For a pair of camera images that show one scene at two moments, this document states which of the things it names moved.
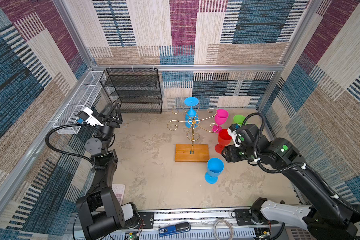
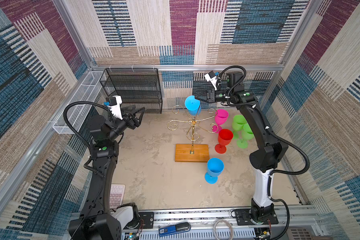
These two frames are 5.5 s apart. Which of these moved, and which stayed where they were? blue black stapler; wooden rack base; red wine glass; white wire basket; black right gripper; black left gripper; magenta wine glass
Moved: black left gripper; black right gripper
Stayed: magenta wine glass; white wire basket; red wine glass; wooden rack base; blue black stapler
